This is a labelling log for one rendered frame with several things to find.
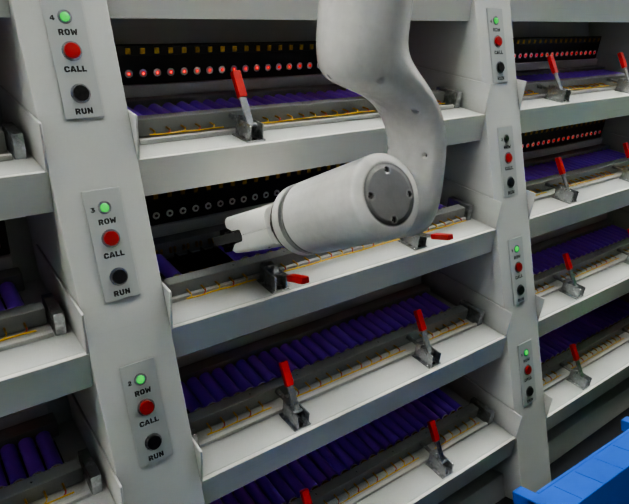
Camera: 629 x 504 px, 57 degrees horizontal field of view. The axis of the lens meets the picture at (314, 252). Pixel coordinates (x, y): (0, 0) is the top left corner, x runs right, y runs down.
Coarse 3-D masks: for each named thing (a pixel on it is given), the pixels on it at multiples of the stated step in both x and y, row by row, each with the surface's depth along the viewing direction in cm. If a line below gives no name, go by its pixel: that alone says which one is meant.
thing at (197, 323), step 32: (448, 192) 108; (160, 224) 84; (192, 224) 87; (480, 224) 103; (352, 256) 88; (384, 256) 89; (416, 256) 91; (448, 256) 96; (256, 288) 78; (320, 288) 81; (352, 288) 85; (192, 320) 70; (224, 320) 73; (256, 320) 76; (192, 352) 72
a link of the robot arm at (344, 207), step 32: (384, 160) 55; (288, 192) 64; (320, 192) 57; (352, 192) 53; (384, 192) 54; (416, 192) 57; (288, 224) 62; (320, 224) 58; (352, 224) 54; (384, 224) 54
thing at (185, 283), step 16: (448, 208) 102; (464, 208) 103; (432, 224) 99; (256, 256) 81; (272, 256) 81; (288, 256) 82; (304, 256) 84; (336, 256) 86; (192, 272) 76; (208, 272) 76; (224, 272) 77; (240, 272) 78; (256, 272) 80; (176, 288) 73; (192, 288) 75; (224, 288) 75
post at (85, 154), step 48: (96, 0) 61; (0, 48) 66; (48, 48) 59; (96, 48) 62; (48, 96) 59; (48, 144) 59; (96, 144) 62; (48, 240) 68; (144, 240) 66; (96, 288) 63; (144, 288) 66; (96, 336) 63; (144, 336) 66; (96, 384) 64; (96, 432) 69; (144, 480) 67; (192, 480) 71
